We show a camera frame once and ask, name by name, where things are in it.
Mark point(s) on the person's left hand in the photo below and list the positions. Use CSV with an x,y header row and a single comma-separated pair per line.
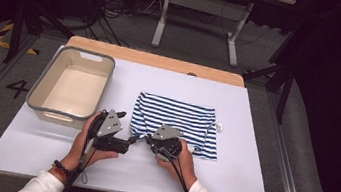
x,y
77,157

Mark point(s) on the dark table grommet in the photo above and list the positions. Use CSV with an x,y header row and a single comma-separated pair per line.
x,y
191,74

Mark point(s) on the black tripod stand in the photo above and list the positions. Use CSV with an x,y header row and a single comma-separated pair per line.
x,y
16,30

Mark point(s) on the wooden table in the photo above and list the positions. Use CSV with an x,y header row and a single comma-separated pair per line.
x,y
150,59

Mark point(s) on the blue white striped baby romper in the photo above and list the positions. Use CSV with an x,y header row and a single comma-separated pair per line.
x,y
175,117

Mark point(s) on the beige plastic basket grey rim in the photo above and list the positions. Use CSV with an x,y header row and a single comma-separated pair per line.
x,y
75,89

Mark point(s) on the black metal stand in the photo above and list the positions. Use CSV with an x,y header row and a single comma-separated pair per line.
x,y
284,98

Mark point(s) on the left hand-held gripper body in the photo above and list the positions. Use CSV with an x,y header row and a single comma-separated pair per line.
x,y
109,128

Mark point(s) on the white metal table frame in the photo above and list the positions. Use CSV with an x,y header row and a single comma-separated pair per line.
x,y
205,3

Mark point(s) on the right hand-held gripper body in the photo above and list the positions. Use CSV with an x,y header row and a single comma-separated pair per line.
x,y
165,142

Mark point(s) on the person's right hand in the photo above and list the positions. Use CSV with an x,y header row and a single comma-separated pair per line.
x,y
188,169

